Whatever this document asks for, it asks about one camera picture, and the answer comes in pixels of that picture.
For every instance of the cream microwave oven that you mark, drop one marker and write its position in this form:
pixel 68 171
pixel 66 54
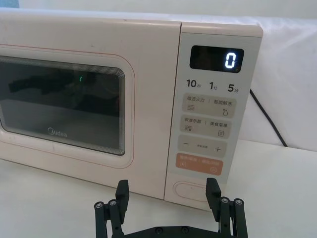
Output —
pixel 86 99

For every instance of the white curtain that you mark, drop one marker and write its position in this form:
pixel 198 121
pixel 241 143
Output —
pixel 173 5

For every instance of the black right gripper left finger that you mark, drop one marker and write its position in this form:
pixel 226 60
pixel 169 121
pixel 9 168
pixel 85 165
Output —
pixel 121 198

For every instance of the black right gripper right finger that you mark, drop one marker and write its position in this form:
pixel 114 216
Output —
pixel 214 196

